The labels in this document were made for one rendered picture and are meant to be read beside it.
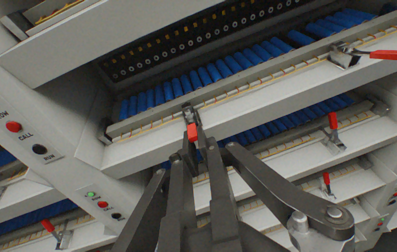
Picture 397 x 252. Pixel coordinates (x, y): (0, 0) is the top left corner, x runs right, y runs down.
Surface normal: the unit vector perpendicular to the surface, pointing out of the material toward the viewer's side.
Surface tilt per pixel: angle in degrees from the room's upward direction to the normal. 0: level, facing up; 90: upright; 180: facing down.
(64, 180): 90
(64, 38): 109
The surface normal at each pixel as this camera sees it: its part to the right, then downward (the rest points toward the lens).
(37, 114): 0.12, 0.48
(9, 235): -0.29, -0.60
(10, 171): 0.23, 0.71
